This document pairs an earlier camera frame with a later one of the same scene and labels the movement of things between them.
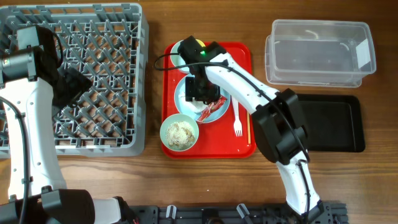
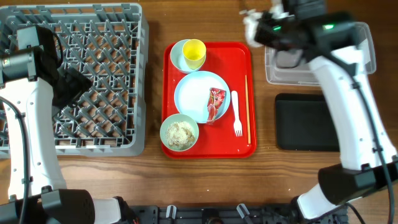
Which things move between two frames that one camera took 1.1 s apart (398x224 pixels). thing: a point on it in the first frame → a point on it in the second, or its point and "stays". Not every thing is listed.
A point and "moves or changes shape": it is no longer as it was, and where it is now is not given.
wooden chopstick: x=249 y=127 stays
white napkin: x=197 y=106 → x=251 y=16
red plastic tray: x=229 y=135 stays
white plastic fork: x=237 y=124 stays
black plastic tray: x=334 y=122 stays
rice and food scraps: x=180 y=134 stays
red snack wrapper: x=213 y=106 moves or changes shape
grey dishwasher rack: x=109 y=43 stays
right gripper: x=189 y=91 → x=262 y=28
